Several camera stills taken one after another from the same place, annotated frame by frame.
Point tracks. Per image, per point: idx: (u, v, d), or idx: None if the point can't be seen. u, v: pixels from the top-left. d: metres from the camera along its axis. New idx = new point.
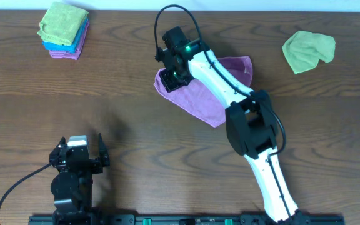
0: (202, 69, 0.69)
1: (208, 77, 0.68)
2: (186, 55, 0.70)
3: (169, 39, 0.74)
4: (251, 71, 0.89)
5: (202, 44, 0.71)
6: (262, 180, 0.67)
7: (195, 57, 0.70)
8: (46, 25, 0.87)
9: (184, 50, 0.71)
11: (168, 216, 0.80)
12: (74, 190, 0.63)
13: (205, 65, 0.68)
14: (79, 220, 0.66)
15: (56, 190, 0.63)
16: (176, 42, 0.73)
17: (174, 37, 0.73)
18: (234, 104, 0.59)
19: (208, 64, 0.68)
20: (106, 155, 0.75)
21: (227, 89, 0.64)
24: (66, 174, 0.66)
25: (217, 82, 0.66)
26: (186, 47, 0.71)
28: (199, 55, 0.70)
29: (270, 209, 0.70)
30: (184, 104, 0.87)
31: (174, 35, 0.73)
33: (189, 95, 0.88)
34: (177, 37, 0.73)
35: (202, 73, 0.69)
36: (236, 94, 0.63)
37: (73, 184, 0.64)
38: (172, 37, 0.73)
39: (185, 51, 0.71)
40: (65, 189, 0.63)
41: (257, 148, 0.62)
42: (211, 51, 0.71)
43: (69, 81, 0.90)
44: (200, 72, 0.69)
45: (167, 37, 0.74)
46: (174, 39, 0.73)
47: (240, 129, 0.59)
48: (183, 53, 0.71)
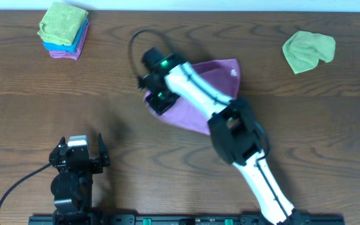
0: (180, 83, 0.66)
1: (188, 91, 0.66)
2: (164, 72, 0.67)
3: (146, 59, 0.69)
4: (238, 73, 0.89)
5: (178, 57, 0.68)
6: (254, 186, 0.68)
7: (172, 71, 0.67)
8: (46, 26, 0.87)
9: (161, 67, 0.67)
11: (168, 216, 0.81)
12: (73, 191, 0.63)
13: (183, 78, 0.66)
14: (78, 220, 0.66)
15: (56, 190, 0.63)
16: (152, 60, 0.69)
17: (151, 55, 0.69)
18: (215, 115, 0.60)
19: (185, 77, 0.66)
20: (106, 155, 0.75)
21: (208, 102, 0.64)
24: (66, 174, 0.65)
25: (197, 94, 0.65)
26: (162, 62, 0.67)
28: (175, 70, 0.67)
29: (267, 212, 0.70)
30: (177, 121, 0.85)
31: (150, 54, 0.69)
33: (180, 110, 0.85)
34: (154, 55, 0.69)
35: (180, 87, 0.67)
36: (216, 104, 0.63)
37: (73, 184, 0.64)
38: (149, 56, 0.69)
39: (164, 67, 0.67)
40: (65, 189, 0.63)
41: (244, 155, 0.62)
42: (187, 63, 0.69)
43: (69, 81, 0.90)
44: (179, 86, 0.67)
45: (144, 57, 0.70)
46: (151, 57, 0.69)
47: (226, 139, 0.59)
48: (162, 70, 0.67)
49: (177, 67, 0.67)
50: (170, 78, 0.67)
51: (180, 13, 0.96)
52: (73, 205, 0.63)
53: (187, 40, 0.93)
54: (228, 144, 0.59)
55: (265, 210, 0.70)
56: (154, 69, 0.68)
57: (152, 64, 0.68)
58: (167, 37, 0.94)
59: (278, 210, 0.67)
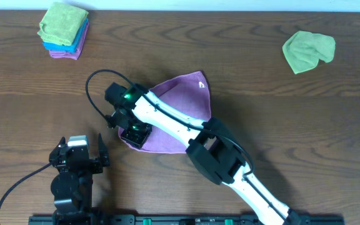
0: (149, 115, 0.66)
1: (159, 121, 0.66)
2: (130, 105, 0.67)
3: (107, 97, 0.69)
4: (206, 84, 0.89)
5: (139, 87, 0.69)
6: (246, 198, 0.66)
7: (138, 104, 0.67)
8: (46, 25, 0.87)
9: (124, 101, 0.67)
11: (168, 216, 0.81)
12: (72, 191, 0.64)
13: (151, 109, 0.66)
14: (79, 220, 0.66)
15: (56, 190, 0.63)
16: (116, 96, 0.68)
17: (111, 92, 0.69)
18: (193, 141, 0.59)
19: (152, 107, 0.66)
20: (106, 155, 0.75)
21: (181, 129, 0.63)
24: (66, 174, 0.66)
25: (168, 124, 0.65)
26: (125, 97, 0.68)
28: (140, 104, 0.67)
29: (264, 219, 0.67)
30: (159, 148, 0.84)
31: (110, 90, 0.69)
33: (160, 138, 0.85)
34: (115, 92, 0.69)
35: (150, 118, 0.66)
36: (190, 129, 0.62)
37: (73, 184, 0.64)
38: (110, 94, 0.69)
39: (129, 101, 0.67)
40: (65, 189, 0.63)
41: (230, 172, 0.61)
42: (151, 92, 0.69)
43: (69, 81, 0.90)
44: (148, 117, 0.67)
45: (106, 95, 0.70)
46: (112, 94, 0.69)
47: (209, 162, 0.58)
48: (127, 104, 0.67)
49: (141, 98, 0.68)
50: (139, 112, 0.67)
51: (180, 14, 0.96)
52: (73, 206, 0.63)
53: (187, 40, 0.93)
54: (212, 167, 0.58)
55: (261, 217, 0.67)
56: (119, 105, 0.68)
57: (115, 101, 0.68)
58: (167, 37, 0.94)
59: (275, 217, 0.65)
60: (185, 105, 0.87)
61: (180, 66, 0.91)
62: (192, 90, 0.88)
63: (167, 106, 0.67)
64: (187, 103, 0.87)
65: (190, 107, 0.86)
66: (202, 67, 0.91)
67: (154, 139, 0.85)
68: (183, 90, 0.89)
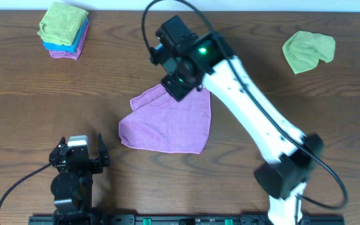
0: (225, 84, 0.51)
1: (239, 105, 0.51)
2: (202, 61, 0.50)
3: (166, 30, 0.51)
4: None
5: (220, 43, 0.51)
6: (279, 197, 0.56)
7: (218, 70, 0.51)
8: (47, 26, 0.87)
9: (191, 46, 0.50)
11: (168, 216, 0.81)
12: (72, 191, 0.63)
13: (235, 86, 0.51)
14: (79, 220, 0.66)
15: (56, 189, 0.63)
16: (184, 44, 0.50)
17: (173, 27, 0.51)
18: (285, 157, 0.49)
19: (239, 86, 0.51)
20: (106, 155, 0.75)
21: (272, 132, 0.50)
24: (65, 174, 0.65)
25: (253, 114, 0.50)
26: (200, 50, 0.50)
28: (221, 69, 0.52)
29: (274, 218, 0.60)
30: (159, 146, 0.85)
31: (170, 22, 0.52)
33: (160, 137, 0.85)
34: (177, 30, 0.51)
35: (229, 97, 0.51)
36: (284, 138, 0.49)
37: (73, 184, 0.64)
38: (171, 28, 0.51)
39: (195, 47, 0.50)
40: (64, 189, 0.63)
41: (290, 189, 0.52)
42: (237, 59, 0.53)
43: (69, 81, 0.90)
44: (227, 95, 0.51)
45: (163, 27, 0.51)
46: (172, 30, 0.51)
47: (285, 184, 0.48)
48: (191, 50, 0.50)
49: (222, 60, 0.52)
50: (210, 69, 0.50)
51: (180, 13, 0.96)
52: (73, 206, 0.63)
53: None
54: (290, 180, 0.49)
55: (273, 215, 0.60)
56: (187, 57, 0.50)
57: (175, 39, 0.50)
58: None
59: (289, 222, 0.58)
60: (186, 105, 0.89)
61: None
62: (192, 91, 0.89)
63: (255, 90, 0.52)
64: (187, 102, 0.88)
65: (190, 107, 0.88)
66: None
67: (154, 139, 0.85)
68: None
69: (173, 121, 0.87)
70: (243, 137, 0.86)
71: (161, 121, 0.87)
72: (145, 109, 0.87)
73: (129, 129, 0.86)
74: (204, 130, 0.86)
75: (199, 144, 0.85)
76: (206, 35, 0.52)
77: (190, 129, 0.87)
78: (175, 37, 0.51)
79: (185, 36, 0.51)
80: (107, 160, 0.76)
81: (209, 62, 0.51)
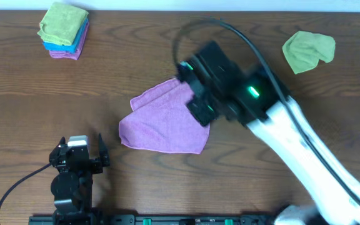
0: (286, 135, 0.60)
1: (305, 157, 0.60)
2: (256, 105, 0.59)
3: (204, 61, 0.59)
4: None
5: (274, 92, 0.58)
6: None
7: (276, 120, 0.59)
8: (46, 26, 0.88)
9: (244, 92, 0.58)
11: (168, 216, 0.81)
12: (73, 190, 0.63)
13: (295, 139, 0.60)
14: (79, 220, 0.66)
15: (56, 190, 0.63)
16: (240, 90, 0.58)
17: (210, 59, 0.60)
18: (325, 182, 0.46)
19: (303, 141, 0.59)
20: (106, 155, 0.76)
21: (332, 185, 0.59)
24: (66, 174, 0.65)
25: (315, 165, 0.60)
26: (255, 97, 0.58)
28: (279, 117, 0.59)
29: None
30: (159, 147, 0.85)
31: (207, 52, 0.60)
33: (160, 137, 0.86)
34: (215, 62, 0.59)
35: (298, 152, 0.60)
36: (350, 200, 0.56)
37: (73, 184, 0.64)
38: (209, 60, 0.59)
39: (239, 86, 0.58)
40: (64, 189, 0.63)
41: None
42: (290, 105, 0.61)
43: (69, 81, 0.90)
44: (288, 149, 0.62)
45: (200, 58, 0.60)
46: (209, 62, 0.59)
47: None
48: (235, 90, 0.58)
49: (277, 103, 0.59)
50: (264, 113, 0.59)
51: (180, 13, 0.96)
52: (74, 205, 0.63)
53: (187, 40, 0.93)
54: None
55: None
56: (238, 102, 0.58)
57: (212, 70, 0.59)
58: (167, 37, 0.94)
59: None
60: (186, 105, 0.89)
61: None
62: None
63: (317, 151, 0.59)
64: None
65: None
66: None
67: (154, 139, 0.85)
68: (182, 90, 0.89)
69: (173, 122, 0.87)
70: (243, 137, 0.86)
71: (162, 122, 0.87)
72: (145, 110, 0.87)
73: (129, 129, 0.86)
74: (204, 130, 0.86)
75: (199, 144, 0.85)
76: (260, 78, 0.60)
77: (190, 129, 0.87)
78: (212, 69, 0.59)
79: (230, 72, 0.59)
80: (107, 160, 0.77)
81: (259, 104, 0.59)
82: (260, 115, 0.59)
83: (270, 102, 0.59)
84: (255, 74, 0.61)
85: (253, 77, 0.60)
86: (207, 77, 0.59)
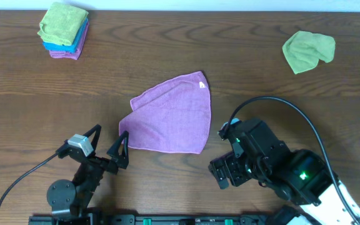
0: (334, 214, 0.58)
1: None
2: (304, 187, 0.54)
3: (252, 138, 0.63)
4: (207, 85, 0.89)
5: (324, 169, 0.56)
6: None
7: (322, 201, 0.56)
8: (47, 25, 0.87)
9: (294, 172, 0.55)
11: (168, 216, 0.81)
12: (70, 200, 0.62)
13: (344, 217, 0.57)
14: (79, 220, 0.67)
15: (53, 200, 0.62)
16: (289, 169, 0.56)
17: (259, 135, 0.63)
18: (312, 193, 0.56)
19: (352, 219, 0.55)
20: (115, 159, 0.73)
21: None
24: (62, 182, 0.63)
25: None
26: (304, 177, 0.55)
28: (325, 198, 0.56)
29: None
30: (159, 146, 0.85)
31: (256, 130, 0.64)
33: (160, 137, 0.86)
34: (264, 139, 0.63)
35: None
36: None
37: (70, 194, 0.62)
38: (257, 137, 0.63)
39: (285, 164, 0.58)
40: (62, 199, 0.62)
41: (312, 192, 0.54)
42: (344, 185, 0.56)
43: (69, 81, 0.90)
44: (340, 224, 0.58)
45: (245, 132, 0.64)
46: (257, 138, 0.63)
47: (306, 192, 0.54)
48: (280, 168, 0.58)
49: (328, 184, 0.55)
50: (314, 196, 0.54)
51: (180, 14, 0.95)
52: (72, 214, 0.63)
53: (187, 40, 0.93)
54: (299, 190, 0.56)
55: None
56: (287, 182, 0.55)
57: (260, 146, 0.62)
58: (167, 37, 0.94)
59: None
60: (186, 105, 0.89)
61: (180, 66, 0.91)
62: (192, 91, 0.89)
63: None
64: (188, 103, 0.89)
65: (190, 107, 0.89)
66: (202, 67, 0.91)
67: (154, 139, 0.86)
68: (183, 90, 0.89)
69: (173, 121, 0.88)
70: None
71: (162, 121, 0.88)
72: (145, 110, 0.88)
73: (129, 129, 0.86)
74: (204, 130, 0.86)
75: (199, 144, 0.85)
76: (309, 159, 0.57)
77: (190, 129, 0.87)
78: (259, 144, 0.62)
79: (272, 145, 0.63)
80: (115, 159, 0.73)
81: (309, 186, 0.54)
82: (313, 199, 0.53)
83: (320, 185, 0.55)
84: (307, 154, 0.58)
85: (304, 157, 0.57)
86: (251, 147, 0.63)
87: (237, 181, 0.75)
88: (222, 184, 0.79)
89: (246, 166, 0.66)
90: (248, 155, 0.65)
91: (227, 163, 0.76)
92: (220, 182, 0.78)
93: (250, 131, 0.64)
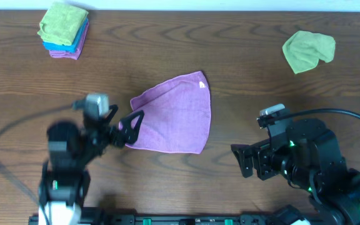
0: None
1: None
2: None
3: (317, 149, 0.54)
4: (207, 85, 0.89)
5: None
6: None
7: None
8: (46, 25, 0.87)
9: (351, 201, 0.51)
11: (168, 216, 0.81)
12: (72, 140, 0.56)
13: None
14: (72, 175, 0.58)
15: (51, 135, 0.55)
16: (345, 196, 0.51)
17: (325, 145, 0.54)
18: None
19: None
20: (125, 130, 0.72)
21: None
24: (65, 122, 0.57)
25: None
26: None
28: None
29: None
30: (159, 146, 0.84)
31: (323, 142, 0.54)
33: (160, 137, 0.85)
34: (327, 151, 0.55)
35: None
36: None
37: (71, 132, 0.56)
38: (322, 149, 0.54)
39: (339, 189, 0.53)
40: (60, 134, 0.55)
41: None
42: None
43: (69, 81, 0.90)
44: None
45: (315, 139, 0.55)
46: (325, 149, 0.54)
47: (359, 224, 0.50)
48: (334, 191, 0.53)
49: None
50: None
51: (180, 13, 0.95)
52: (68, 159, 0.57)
53: (187, 40, 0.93)
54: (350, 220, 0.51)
55: None
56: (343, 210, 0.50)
57: (321, 157, 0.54)
58: (167, 37, 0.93)
59: None
60: (186, 105, 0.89)
61: (180, 66, 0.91)
62: (192, 91, 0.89)
63: None
64: (187, 103, 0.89)
65: (190, 107, 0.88)
66: (202, 67, 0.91)
67: (154, 139, 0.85)
68: (182, 90, 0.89)
69: (173, 121, 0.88)
70: (242, 137, 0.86)
71: (162, 121, 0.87)
72: (145, 110, 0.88)
73: None
74: (204, 130, 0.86)
75: (199, 144, 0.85)
76: None
77: (190, 129, 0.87)
78: (321, 155, 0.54)
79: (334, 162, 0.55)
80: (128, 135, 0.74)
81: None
82: None
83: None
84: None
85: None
86: (309, 153, 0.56)
87: (265, 175, 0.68)
88: (247, 174, 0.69)
89: (283, 163, 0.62)
90: (295, 157, 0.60)
91: (259, 155, 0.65)
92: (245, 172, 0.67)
93: (321, 140, 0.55)
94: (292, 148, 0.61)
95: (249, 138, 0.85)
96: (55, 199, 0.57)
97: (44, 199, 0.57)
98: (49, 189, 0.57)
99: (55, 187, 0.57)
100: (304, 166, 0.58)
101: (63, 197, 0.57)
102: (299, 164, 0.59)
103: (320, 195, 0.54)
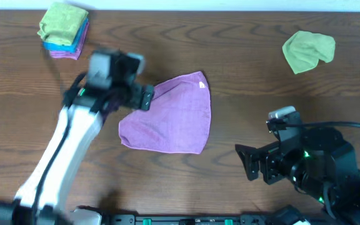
0: None
1: None
2: None
3: (334, 162, 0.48)
4: (207, 85, 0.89)
5: None
6: None
7: None
8: (46, 25, 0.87)
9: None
11: (168, 216, 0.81)
12: (114, 59, 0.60)
13: None
14: (97, 92, 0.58)
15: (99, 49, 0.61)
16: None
17: (342, 159, 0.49)
18: None
19: None
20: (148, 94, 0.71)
21: None
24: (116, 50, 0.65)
25: None
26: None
28: None
29: None
30: (159, 146, 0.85)
31: (340, 154, 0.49)
33: (160, 137, 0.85)
34: (345, 163, 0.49)
35: None
36: None
37: (116, 53, 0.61)
38: (340, 161, 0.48)
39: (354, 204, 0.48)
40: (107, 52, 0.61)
41: None
42: None
43: (69, 81, 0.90)
44: None
45: (333, 151, 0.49)
46: (342, 162, 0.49)
47: None
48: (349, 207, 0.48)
49: None
50: None
51: (180, 13, 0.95)
52: (104, 72, 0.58)
53: (187, 40, 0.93)
54: None
55: None
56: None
57: (337, 170, 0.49)
58: (167, 37, 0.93)
59: None
60: (186, 105, 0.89)
61: (180, 66, 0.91)
62: (192, 91, 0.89)
63: None
64: (188, 103, 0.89)
65: (190, 107, 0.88)
66: (202, 67, 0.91)
67: (155, 139, 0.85)
68: (182, 90, 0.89)
69: (173, 121, 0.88)
70: (242, 137, 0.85)
71: (162, 121, 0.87)
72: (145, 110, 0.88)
73: (129, 129, 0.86)
74: (204, 130, 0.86)
75: (199, 144, 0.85)
76: None
77: (190, 129, 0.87)
78: (338, 169, 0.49)
79: (350, 175, 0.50)
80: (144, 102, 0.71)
81: None
82: None
83: None
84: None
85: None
86: (324, 165, 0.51)
87: (272, 180, 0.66)
88: (253, 177, 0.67)
89: (292, 169, 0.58)
90: (307, 167, 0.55)
91: (267, 159, 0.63)
92: (250, 175, 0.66)
93: (339, 152, 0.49)
94: (303, 155, 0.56)
95: (249, 138, 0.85)
96: (80, 105, 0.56)
97: (68, 101, 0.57)
98: (75, 92, 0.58)
99: (83, 95, 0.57)
100: (317, 177, 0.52)
101: (88, 105, 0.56)
102: (310, 172, 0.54)
103: (334, 209, 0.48)
